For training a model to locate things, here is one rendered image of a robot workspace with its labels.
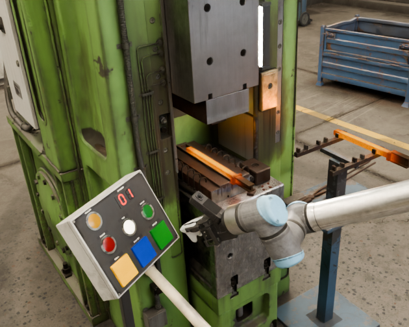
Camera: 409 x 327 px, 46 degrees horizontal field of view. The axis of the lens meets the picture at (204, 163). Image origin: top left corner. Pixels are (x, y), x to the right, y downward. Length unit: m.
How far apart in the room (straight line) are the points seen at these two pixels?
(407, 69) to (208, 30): 3.96
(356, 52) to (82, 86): 4.11
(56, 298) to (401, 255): 2.12
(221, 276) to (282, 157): 0.65
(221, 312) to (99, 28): 1.32
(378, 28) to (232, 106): 4.68
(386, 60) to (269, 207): 4.35
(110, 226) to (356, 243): 2.10
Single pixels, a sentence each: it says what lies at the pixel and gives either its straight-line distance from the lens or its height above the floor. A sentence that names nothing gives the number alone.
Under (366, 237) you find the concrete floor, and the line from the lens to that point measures 3.38.
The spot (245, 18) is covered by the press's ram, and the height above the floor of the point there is 1.63.
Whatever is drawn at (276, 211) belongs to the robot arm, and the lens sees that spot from 1.33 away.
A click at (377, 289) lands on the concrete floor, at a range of 3.00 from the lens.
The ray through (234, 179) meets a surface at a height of 1.00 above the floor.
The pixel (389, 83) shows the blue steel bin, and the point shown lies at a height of 0.21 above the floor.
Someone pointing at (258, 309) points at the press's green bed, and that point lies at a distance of 2.50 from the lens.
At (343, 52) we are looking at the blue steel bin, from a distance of 5.81.
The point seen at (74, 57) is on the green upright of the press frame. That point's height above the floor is 1.48.
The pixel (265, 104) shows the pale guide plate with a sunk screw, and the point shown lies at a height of 1.21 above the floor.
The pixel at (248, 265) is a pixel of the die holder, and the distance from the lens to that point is 2.18.
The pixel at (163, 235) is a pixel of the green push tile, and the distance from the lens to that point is 1.64.
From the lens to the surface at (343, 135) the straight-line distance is 2.27.
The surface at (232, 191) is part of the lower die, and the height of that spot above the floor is 0.94.
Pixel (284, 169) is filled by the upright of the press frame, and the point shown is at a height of 0.83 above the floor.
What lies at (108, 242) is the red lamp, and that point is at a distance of 1.50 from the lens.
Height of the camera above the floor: 1.98
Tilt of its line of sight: 28 degrees down
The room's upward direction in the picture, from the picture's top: 3 degrees counter-clockwise
